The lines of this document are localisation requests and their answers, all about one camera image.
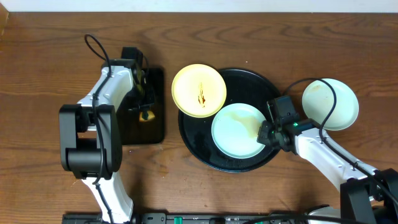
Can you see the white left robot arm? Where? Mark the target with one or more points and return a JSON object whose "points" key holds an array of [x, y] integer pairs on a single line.
{"points": [[90, 140]]}

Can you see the rectangular black tray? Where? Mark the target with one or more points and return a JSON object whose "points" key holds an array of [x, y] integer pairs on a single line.
{"points": [[133, 131]]}

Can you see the yellow plate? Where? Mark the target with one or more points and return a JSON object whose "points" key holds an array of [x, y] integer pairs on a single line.
{"points": [[198, 90]]}

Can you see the light blue plate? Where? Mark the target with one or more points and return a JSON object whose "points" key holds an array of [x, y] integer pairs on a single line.
{"points": [[235, 128]]}

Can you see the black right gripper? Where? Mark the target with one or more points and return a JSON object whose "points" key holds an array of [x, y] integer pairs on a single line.
{"points": [[262, 135]]}

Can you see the yellow green sponge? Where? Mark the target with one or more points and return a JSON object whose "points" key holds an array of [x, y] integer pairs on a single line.
{"points": [[146, 116]]}

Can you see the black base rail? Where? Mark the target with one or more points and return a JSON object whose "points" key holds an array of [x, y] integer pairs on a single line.
{"points": [[162, 218]]}

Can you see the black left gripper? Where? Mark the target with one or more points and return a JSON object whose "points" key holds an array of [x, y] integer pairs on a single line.
{"points": [[146, 106]]}

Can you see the mint green plate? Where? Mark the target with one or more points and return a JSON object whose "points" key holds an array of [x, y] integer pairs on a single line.
{"points": [[317, 101]]}

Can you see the round black tray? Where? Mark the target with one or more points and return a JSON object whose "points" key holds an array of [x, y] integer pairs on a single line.
{"points": [[242, 86]]}

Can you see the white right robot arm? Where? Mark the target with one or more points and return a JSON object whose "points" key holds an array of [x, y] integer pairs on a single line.
{"points": [[367, 194]]}

